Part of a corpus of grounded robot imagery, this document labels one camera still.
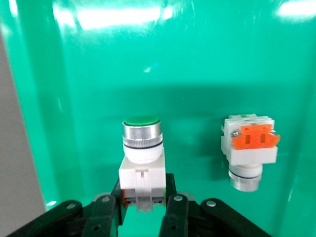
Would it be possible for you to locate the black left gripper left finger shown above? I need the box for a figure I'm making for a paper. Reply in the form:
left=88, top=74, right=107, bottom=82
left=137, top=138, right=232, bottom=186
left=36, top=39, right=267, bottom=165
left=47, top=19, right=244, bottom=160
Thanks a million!
left=7, top=179, right=126, bottom=237

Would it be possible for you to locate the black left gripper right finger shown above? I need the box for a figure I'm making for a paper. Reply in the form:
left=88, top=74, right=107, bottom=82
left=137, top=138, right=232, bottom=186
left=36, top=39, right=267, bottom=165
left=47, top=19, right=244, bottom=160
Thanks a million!
left=159, top=173, right=274, bottom=237

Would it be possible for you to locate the green plastic tray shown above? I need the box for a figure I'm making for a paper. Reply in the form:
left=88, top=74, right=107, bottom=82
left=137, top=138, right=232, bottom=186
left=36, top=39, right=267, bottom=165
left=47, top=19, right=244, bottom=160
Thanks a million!
left=0, top=0, right=316, bottom=237

